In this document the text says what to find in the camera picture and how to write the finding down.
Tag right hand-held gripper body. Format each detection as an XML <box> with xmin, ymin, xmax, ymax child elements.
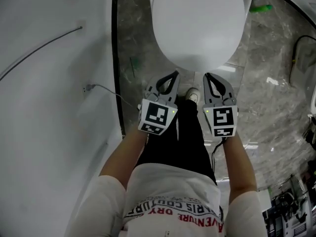
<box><xmin>202</xmin><ymin>92</ymin><xmax>239</xmax><ymax>138</ymax></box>

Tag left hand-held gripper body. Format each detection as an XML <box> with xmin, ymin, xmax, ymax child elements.
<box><xmin>137</xmin><ymin>84</ymin><xmax>177</xmax><ymax>136</ymax></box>

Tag white toilet lid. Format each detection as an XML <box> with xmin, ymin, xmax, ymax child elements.
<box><xmin>151</xmin><ymin>0</ymin><xmax>250</xmax><ymax>73</ymax></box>

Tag person's left forearm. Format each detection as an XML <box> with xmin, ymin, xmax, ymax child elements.
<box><xmin>98</xmin><ymin>128</ymin><xmax>149</xmax><ymax>190</ymax></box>

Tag person's right forearm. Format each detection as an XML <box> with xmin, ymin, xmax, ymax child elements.
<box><xmin>221</xmin><ymin>134</ymin><xmax>259</xmax><ymax>193</ymax></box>

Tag white shoe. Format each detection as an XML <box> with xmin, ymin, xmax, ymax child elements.
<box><xmin>185</xmin><ymin>87</ymin><xmax>199</xmax><ymax>106</ymax></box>

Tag black trousers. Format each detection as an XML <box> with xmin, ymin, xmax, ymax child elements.
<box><xmin>135</xmin><ymin>99</ymin><xmax>218</xmax><ymax>185</ymax></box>

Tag black baseboard strip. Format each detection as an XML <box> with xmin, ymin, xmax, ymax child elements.
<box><xmin>111</xmin><ymin>0</ymin><xmax>127</xmax><ymax>139</ymax></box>

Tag green plastic object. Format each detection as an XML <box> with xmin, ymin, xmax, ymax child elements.
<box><xmin>249</xmin><ymin>4</ymin><xmax>274</xmax><ymax>13</ymax></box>

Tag white printed shirt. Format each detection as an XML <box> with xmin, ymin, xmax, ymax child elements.
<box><xmin>66</xmin><ymin>162</ymin><xmax>268</xmax><ymax>237</ymax></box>

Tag cluttered equipment rack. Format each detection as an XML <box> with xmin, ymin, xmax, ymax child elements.
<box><xmin>261</xmin><ymin>166</ymin><xmax>316</xmax><ymax>237</ymax></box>

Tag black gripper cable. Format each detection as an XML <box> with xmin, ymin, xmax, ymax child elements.
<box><xmin>211</xmin><ymin>136</ymin><xmax>229</xmax><ymax>180</ymax></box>

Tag grey plug cable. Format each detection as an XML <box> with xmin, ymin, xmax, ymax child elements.
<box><xmin>85</xmin><ymin>82</ymin><xmax>133</xmax><ymax>108</ymax></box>

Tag black floor cable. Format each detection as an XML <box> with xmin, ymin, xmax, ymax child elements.
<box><xmin>289</xmin><ymin>35</ymin><xmax>316</xmax><ymax>77</ymax></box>

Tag thin grey wall cable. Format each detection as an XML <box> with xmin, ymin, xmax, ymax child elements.
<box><xmin>0</xmin><ymin>26</ymin><xmax>83</xmax><ymax>81</ymax></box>

